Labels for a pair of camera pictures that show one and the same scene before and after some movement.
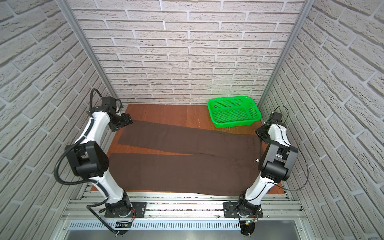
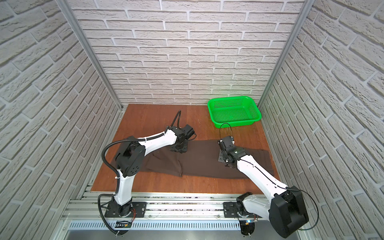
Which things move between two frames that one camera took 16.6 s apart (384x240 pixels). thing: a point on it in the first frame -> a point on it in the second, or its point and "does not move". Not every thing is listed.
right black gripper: x=259 y=132 -> x=221 y=156
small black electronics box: x=123 y=224 does not move
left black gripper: x=128 y=119 -> x=176 y=149
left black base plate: x=138 y=209 does not move
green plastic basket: x=233 y=111 does not move
